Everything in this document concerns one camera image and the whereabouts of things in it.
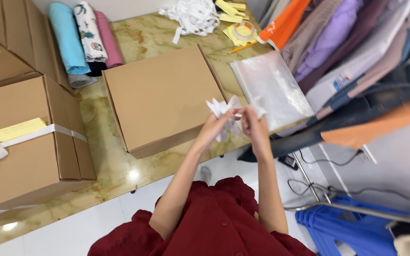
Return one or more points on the person's right hand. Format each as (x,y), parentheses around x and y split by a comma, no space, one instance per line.
(255,127)

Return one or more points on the person's left hand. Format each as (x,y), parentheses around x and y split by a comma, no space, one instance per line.
(215,126)

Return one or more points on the person's right fingers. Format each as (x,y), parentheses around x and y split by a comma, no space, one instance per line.
(249,115)

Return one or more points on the person's left fingers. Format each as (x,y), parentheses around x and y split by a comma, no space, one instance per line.
(231,115)

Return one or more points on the white paper ribbon bow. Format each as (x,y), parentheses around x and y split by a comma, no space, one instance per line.
(226,113)

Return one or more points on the stack of clear plastic bags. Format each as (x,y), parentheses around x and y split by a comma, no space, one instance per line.
(271,89)

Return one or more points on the black power adapter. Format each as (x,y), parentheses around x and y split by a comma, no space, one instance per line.
(288,161)

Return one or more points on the person's grey shoe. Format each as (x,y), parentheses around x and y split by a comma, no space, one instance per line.
(205,175)

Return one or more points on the plain brown cardboard box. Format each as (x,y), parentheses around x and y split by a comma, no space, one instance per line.
(164,103)

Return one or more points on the yellow pencil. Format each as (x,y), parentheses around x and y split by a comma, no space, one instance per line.
(243,47)

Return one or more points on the clear tape roll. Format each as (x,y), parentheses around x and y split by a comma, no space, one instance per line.
(244,30)

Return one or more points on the pile of yellow paper notes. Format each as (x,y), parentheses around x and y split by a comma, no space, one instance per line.
(235,19)

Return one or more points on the heap of white ribbon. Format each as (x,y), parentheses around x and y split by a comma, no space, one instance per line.
(192,16)

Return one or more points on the rack of hanging clothes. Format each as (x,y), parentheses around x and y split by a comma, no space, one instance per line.
(351,71)

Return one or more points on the person's dark red dress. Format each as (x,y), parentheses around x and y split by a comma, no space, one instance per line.
(208,224)

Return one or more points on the rolled black cloth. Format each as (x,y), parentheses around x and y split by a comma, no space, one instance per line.
(96,68)

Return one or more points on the rolled pink cloth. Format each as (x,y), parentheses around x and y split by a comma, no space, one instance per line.
(108,41)

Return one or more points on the stack of blue hangers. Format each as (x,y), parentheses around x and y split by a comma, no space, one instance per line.
(347,231)

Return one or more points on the rolled grey cloth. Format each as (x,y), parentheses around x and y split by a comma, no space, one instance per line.
(81,80)

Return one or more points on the rolled white printed cloth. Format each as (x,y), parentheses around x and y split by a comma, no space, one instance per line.
(89,33)

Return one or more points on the rolled light blue cloth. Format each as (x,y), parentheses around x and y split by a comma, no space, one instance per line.
(68,37)

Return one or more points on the white ribbon band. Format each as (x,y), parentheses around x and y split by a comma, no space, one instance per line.
(41,133)

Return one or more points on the ribbon-tied brown cardboard box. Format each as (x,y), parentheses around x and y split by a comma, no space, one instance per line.
(30,142)

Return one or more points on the yellow paper note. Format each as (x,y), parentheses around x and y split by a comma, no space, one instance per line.
(19,129)

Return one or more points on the large brown cardboard box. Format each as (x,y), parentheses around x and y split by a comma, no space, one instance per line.
(16,39)

